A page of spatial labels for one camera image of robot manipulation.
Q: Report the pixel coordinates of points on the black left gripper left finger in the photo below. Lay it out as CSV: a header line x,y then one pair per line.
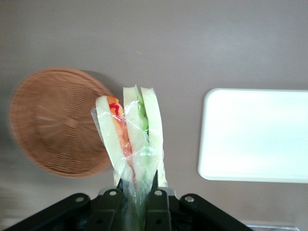
x,y
109,209

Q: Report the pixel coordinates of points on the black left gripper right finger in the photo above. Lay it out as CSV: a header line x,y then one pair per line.
x,y
157,209

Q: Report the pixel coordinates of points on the plastic-wrapped triangle sandwich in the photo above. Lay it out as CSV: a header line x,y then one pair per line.
x,y
108,125

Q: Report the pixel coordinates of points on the round brown wicker basket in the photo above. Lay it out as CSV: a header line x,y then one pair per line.
x,y
48,120

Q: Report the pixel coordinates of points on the beige plastic tray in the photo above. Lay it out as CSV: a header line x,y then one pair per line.
x,y
252,134

